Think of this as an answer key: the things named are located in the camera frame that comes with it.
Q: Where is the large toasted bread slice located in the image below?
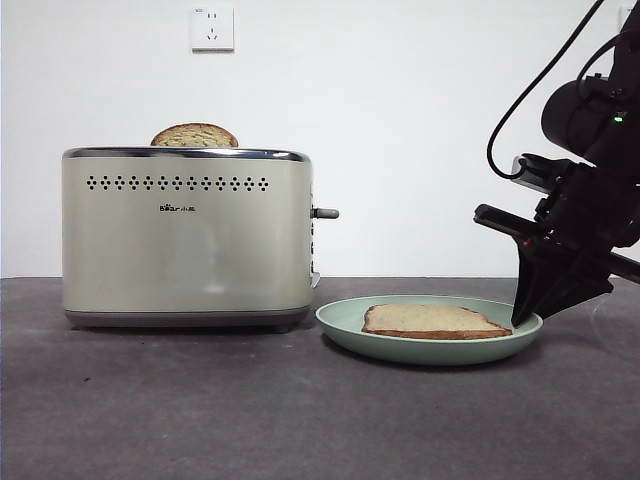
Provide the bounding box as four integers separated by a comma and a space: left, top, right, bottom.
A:
361, 303, 514, 341

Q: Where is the pale green round plate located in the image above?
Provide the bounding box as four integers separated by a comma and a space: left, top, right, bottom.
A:
314, 294, 544, 367

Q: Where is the cream two-slot toaster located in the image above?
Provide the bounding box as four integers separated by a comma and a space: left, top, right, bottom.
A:
61, 146, 321, 335

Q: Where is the small toasted bread slice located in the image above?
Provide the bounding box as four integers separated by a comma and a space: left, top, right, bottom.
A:
150, 123, 240, 148

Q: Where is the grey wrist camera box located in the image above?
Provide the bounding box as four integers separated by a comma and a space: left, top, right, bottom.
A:
510, 153, 571, 192

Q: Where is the black camera cable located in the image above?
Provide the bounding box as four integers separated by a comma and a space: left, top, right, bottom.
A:
486, 0, 607, 180

